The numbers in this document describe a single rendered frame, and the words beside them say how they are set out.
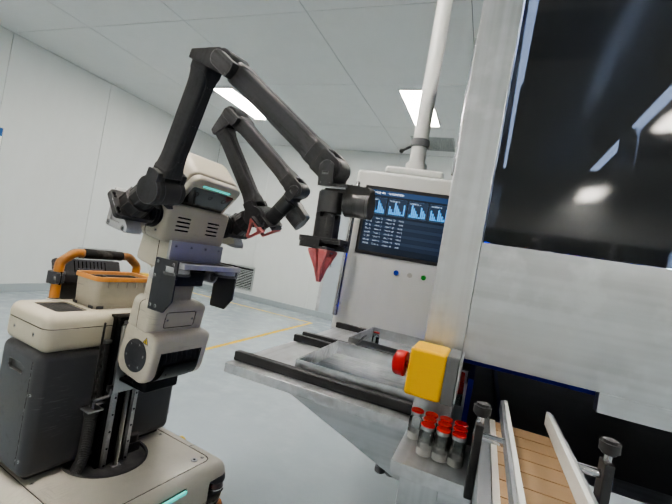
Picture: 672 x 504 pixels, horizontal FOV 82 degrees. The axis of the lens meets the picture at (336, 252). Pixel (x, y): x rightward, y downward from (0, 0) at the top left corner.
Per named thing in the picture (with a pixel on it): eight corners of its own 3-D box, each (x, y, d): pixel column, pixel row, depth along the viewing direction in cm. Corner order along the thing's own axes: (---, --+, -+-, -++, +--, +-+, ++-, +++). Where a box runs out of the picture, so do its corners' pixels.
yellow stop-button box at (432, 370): (455, 394, 63) (463, 350, 63) (451, 408, 56) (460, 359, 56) (409, 381, 65) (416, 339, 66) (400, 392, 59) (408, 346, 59)
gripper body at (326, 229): (339, 248, 83) (344, 213, 83) (297, 242, 87) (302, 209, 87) (349, 250, 89) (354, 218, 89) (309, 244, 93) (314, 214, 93)
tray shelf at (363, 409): (470, 364, 131) (471, 358, 131) (455, 449, 65) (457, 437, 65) (338, 330, 148) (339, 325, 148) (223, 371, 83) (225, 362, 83)
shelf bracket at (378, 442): (407, 475, 79) (418, 412, 79) (404, 483, 76) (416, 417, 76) (265, 422, 91) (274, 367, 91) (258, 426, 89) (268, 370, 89)
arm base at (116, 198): (144, 200, 119) (106, 191, 109) (161, 185, 116) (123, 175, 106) (152, 224, 117) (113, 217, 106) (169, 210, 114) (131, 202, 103)
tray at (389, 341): (470, 361, 126) (472, 350, 126) (467, 381, 102) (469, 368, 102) (371, 336, 138) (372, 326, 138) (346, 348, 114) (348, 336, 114)
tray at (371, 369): (464, 388, 95) (466, 374, 95) (459, 426, 70) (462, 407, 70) (335, 353, 107) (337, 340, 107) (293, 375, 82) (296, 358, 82)
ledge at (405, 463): (493, 467, 61) (495, 455, 61) (495, 514, 49) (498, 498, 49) (406, 438, 66) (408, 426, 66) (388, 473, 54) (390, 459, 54)
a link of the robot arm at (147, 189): (218, 47, 103) (190, 30, 94) (256, 66, 99) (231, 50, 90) (161, 198, 114) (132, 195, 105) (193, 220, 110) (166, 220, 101)
